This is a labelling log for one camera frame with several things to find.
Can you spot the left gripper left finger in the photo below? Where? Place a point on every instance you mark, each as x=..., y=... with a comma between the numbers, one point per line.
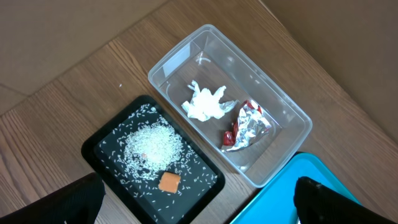
x=77, y=202

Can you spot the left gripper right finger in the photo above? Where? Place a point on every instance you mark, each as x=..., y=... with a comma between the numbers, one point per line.
x=317, y=204

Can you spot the white rice pile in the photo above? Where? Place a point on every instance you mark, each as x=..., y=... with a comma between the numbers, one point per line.
x=140, y=149

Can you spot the orange food cube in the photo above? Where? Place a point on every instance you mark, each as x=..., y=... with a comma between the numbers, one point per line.
x=169, y=182

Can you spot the foil wrapper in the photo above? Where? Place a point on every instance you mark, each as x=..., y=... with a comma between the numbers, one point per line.
x=252, y=126

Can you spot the red sauce packet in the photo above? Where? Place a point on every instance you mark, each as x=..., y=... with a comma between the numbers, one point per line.
x=229, y=137

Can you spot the white napkin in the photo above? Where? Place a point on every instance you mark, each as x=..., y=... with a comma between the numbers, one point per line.
x=205, y=105

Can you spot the teal serving tray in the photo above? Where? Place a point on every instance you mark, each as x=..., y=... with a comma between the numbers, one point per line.
x=275, y=202

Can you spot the black plastic tray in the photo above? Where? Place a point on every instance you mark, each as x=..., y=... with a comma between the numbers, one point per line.
x=87, y=151

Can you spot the clear plastic bin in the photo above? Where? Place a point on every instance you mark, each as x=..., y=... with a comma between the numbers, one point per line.
x=212, y=60

